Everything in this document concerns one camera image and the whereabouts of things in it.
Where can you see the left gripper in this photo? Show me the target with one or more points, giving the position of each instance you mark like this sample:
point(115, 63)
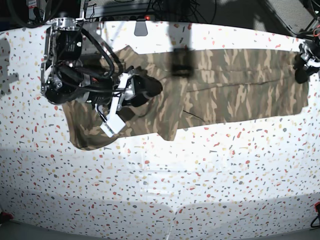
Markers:
point(308, 50)

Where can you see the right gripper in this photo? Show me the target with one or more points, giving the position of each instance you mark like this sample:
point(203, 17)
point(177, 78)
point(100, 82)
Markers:
point(101, 91)

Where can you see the camouflage T-shirt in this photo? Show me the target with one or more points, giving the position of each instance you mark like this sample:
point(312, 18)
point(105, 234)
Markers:
point(199, 88)

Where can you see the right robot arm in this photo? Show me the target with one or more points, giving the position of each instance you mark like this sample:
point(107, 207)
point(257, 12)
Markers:
point(77, 67)

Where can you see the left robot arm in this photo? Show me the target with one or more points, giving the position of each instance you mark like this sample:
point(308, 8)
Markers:
point(313, 35)

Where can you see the grey stand leg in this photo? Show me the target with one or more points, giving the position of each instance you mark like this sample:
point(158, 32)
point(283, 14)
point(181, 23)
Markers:
point(296, 15)

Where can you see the black power strip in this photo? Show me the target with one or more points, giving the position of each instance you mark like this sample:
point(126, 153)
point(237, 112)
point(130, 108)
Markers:
point(148, 17)

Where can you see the red clamp right corner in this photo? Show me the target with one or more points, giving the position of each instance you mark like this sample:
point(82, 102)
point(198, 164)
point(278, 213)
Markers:
point(315, 223)

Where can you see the red clamp corner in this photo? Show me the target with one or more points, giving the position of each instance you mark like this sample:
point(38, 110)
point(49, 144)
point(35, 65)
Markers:
point(5, 217)
point(315, 223)

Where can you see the red clamp left corner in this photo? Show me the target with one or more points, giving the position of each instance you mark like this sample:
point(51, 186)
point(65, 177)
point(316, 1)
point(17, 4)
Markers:
point(5, 217)

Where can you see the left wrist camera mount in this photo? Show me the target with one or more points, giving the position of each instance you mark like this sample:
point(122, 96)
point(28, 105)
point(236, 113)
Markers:
point(311, 66)

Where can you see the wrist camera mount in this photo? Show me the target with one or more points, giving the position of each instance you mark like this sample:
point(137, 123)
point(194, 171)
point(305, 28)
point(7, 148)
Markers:
point(311, 66)
point(112, 124)

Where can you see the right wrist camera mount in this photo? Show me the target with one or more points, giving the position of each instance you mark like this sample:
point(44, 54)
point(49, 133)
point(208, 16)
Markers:
point(112, 124)

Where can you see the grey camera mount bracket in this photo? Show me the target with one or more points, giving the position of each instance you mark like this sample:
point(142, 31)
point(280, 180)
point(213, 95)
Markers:
point(140, 29)

